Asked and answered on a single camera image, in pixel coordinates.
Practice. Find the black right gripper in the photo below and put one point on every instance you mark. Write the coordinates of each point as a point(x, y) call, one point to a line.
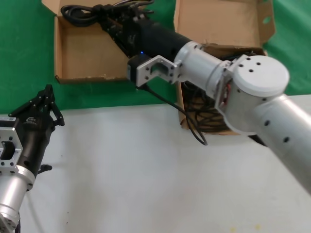
point(155, 38)

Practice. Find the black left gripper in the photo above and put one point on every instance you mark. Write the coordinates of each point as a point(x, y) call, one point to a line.
point(34, 138)

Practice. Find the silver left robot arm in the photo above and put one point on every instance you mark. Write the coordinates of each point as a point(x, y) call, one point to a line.
point(12, 194)

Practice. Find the smaller brown cardboard box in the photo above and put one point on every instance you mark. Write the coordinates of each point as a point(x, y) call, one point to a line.
point(85, 53)

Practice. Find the larger brown cardboard box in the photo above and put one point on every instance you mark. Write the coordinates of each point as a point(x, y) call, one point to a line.
point(218, 21)

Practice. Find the green table cloth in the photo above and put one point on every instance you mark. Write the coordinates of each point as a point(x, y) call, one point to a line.
point(24, 48)

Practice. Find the aluminium left wrist camera mount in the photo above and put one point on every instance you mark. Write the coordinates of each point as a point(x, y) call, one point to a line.
point(12, 138)

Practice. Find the aluminium wrist camera mount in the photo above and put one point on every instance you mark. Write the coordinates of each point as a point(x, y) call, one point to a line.
point(12, 138)
point(145, 70)

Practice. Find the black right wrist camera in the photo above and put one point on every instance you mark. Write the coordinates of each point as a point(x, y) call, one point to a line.
point(133, 69)

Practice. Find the aluminium right wrist camera mount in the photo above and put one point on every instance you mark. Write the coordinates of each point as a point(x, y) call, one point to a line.
point(145, 70)

